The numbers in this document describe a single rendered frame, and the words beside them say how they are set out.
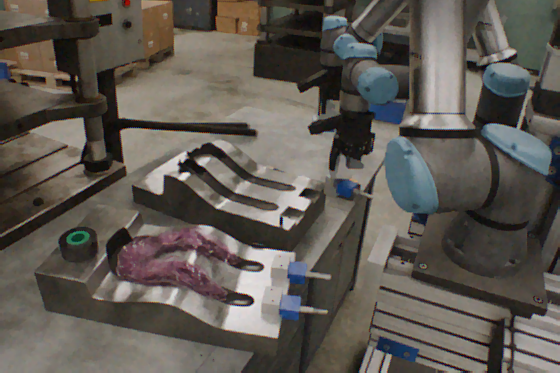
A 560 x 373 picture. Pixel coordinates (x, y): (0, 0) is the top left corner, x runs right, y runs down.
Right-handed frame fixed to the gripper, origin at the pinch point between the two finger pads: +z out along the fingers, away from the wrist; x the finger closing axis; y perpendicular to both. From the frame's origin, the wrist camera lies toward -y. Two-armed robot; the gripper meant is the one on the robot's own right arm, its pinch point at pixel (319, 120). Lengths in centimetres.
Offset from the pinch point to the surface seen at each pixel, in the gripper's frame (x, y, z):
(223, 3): 643, -96, 43
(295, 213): -46.0, -10.3, 7.7
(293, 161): -2.4, -8.3, 15.0
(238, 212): -48, -25, 7
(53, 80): 306, -249, 84
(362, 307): 6, 30, 95
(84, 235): -68, -56, 1
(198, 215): -43, -36, 11
